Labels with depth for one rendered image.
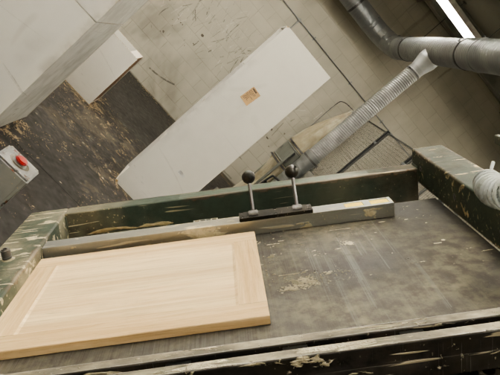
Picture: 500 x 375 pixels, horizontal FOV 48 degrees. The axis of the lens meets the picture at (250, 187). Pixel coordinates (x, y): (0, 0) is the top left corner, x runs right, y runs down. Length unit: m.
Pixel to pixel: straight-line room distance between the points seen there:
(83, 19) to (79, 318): 2.56
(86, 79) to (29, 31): 2.72
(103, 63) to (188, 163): 1.72
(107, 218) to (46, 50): 2.00
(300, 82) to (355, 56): 4.62
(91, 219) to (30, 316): 0.57
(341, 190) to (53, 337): 0.98
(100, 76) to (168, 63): 3.25
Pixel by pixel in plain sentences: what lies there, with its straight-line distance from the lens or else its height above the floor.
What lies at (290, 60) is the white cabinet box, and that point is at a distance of 4.97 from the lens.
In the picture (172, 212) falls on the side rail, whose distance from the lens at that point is 1.75.
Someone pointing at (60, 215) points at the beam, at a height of 0.90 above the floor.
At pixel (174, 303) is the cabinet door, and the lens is 1.20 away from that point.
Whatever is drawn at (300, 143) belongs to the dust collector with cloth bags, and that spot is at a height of 1.42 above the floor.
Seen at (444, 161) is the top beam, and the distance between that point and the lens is 1.71.
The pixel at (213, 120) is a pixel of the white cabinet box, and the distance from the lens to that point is 5.00.
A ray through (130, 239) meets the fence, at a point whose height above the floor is 1.09.
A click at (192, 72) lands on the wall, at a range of 9.38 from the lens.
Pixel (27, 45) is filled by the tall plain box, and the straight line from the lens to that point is 3.67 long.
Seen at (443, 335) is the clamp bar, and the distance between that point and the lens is 0.93.
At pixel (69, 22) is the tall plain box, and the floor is 0.97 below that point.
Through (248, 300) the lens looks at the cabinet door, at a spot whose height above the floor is 1.33.
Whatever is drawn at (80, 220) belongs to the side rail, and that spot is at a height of 0.93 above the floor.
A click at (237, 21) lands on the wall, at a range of 9.34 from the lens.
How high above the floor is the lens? 1.65
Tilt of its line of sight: 9 degrees down
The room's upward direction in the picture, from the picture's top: 50 degrees clockwise
